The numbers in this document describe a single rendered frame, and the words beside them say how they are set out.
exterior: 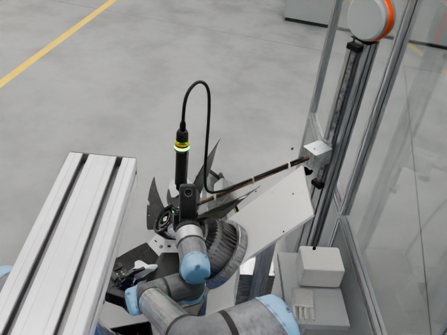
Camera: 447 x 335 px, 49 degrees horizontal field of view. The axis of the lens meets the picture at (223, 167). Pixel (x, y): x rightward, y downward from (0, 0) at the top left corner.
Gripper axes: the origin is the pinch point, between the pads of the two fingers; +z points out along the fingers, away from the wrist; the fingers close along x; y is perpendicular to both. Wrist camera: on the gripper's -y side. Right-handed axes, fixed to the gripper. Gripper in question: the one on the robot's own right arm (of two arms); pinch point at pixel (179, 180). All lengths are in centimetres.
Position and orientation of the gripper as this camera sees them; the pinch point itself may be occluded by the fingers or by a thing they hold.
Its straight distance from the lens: 150.6
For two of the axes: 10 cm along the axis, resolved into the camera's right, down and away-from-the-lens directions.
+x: 9.8, -0.5, 2.1
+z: -1.9, -6.3, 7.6
